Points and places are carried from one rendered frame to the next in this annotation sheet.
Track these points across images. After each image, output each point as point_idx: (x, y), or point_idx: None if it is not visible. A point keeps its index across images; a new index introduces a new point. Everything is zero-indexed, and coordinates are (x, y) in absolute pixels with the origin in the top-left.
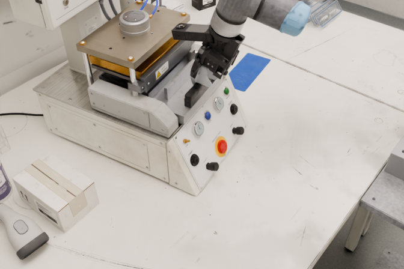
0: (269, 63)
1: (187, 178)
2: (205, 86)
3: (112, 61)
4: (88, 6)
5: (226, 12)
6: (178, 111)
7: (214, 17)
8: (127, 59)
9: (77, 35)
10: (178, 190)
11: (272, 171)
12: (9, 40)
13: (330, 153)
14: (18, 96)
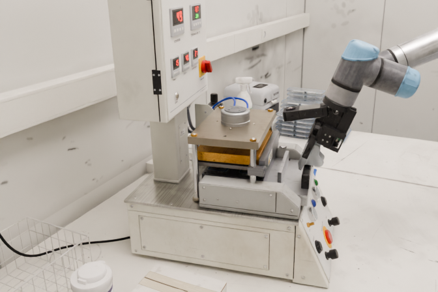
0: (317, 171)
1: (318, 266)
2: None
3: (232, 146)
4: (186, 106)
5: (349, 80)
6: (298, 192)
7: (334, 88)
8: (249, 141)
9: (172, 138)
10: (304, 286)
11: (384, 254)
12: (70, 168)
13: (425, 231)
14: (79, 229)
